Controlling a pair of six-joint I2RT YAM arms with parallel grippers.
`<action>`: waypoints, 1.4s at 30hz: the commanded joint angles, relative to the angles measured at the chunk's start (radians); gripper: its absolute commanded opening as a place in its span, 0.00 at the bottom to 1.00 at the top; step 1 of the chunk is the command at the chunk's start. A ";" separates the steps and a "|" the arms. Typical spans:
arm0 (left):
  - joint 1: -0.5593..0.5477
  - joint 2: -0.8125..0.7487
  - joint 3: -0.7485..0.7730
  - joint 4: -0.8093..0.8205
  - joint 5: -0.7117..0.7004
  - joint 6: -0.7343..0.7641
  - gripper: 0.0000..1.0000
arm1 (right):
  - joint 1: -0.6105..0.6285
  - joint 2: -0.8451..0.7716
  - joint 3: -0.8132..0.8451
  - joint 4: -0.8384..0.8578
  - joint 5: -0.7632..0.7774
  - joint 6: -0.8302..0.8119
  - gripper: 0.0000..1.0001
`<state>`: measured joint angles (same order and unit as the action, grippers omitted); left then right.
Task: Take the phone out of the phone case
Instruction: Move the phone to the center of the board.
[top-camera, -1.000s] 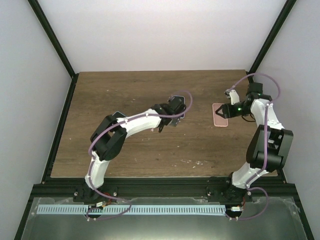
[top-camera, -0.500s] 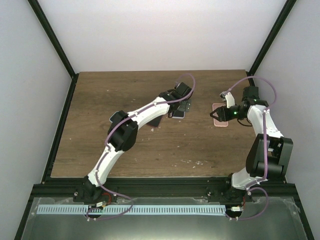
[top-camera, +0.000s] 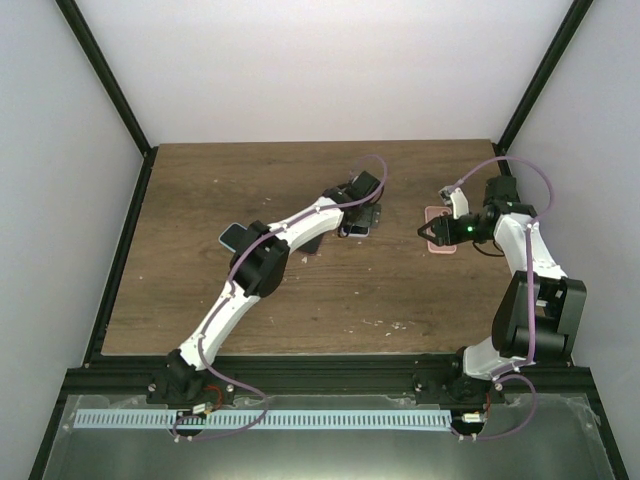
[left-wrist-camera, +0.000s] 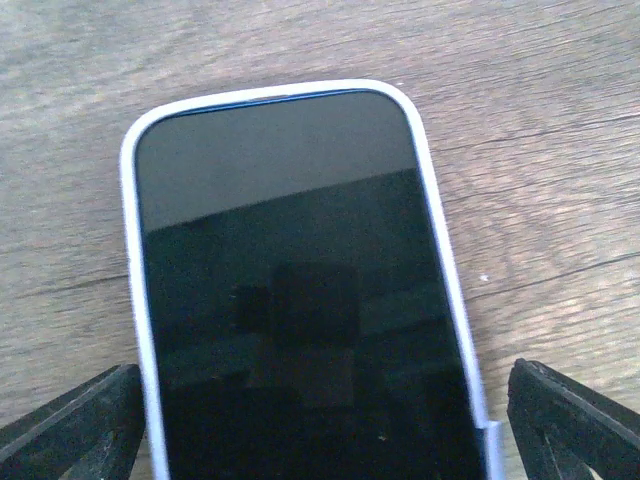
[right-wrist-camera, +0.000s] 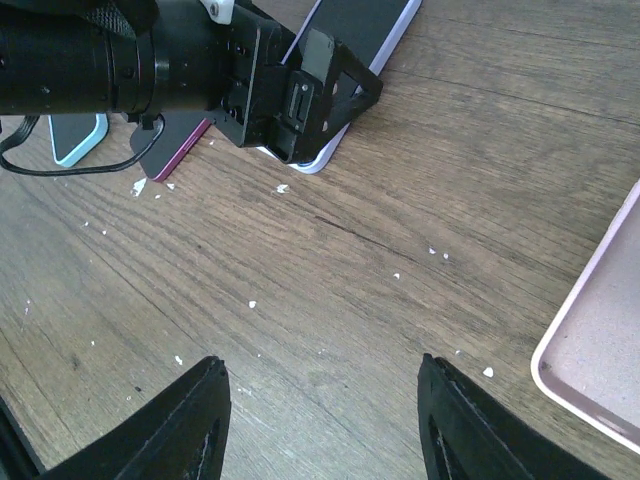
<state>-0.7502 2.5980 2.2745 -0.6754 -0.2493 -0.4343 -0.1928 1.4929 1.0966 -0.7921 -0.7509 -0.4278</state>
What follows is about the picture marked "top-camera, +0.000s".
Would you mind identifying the pink phone case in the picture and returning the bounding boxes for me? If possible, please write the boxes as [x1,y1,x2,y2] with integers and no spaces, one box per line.
[424,206,457,255]

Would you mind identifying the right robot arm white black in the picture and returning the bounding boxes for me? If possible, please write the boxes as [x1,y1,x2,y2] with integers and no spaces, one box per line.
[418,176,587,403]

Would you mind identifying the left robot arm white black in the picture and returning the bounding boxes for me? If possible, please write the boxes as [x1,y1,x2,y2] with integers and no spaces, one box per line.
[164,171,387,404]

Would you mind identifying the phone in blue case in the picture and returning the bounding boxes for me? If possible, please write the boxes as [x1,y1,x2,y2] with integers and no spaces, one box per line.
[218,223,247,254]

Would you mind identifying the clear acrylic sheet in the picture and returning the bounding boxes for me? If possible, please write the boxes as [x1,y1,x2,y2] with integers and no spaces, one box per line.
[43,394,615,479]

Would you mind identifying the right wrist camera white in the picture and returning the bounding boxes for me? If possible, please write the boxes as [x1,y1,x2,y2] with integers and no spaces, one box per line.
[439,186,470,219]

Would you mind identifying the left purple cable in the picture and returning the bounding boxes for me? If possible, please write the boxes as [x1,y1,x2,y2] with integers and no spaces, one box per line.
[172,155,390,445]

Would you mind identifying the purple cable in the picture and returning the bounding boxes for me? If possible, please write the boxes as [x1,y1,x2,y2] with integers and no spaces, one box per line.
[449,155,556,442]
[172,155,390,445]

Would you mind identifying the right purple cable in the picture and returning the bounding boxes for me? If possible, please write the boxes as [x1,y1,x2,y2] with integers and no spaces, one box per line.
[449,155,556,442]

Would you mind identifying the light blue slotted cable duct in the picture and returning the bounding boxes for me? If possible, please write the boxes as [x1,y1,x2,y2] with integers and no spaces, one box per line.
[72,409,452,432]

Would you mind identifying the left black frame post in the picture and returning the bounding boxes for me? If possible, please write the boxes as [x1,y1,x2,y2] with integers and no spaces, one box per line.
[53,0,152,156]

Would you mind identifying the black frame post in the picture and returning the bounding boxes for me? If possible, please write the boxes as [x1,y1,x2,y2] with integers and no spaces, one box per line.
[493,0,594,155]
[53,0,152,156]

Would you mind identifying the right black frame post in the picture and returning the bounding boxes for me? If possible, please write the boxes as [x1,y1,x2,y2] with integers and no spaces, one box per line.
[493,0,594,155]

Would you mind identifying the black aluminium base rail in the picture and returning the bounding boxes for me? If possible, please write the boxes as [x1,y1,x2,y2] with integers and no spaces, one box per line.
[62,354,595,407]

